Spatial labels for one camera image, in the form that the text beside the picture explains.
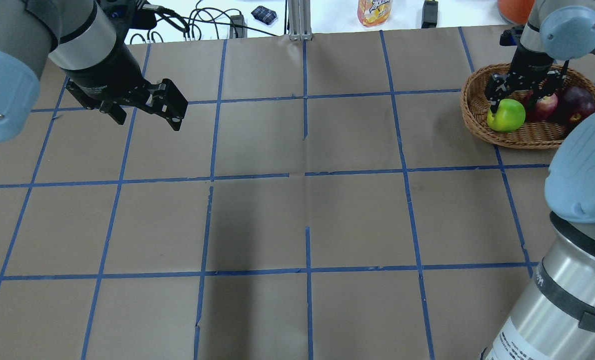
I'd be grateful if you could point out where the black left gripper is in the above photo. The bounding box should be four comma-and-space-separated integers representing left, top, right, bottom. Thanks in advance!
65, 77, 188, 132

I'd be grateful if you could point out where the orange round object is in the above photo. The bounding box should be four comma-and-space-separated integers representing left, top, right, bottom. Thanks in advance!
497, 0, 535, 25

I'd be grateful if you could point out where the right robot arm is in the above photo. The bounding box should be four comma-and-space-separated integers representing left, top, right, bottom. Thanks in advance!
479, 0, 595, 360

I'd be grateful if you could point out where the green apple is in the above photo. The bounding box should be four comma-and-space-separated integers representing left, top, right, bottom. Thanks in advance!
486, 98, 526, 133

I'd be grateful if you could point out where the aluminium frame post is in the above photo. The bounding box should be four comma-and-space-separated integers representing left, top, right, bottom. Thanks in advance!
286, 0, 313, 41

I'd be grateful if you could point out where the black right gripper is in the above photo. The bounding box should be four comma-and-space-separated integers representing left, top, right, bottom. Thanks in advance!
484, 50, 568, 116

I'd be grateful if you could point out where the black power adapter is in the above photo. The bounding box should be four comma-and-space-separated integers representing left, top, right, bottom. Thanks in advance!
420, 0, 439, 28

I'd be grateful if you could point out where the orange drink bottle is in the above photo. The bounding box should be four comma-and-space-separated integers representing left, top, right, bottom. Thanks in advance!
357, 0, 393, 27

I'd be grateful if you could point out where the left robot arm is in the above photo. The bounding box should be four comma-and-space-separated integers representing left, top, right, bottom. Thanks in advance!
0, 0, 188, 142

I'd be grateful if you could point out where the red yellow apple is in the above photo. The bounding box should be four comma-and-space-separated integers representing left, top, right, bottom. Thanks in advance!
521, 90, 559, 123

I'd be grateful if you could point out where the dark red apple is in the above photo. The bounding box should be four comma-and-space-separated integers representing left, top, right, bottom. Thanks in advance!
551, 86, 595, 126

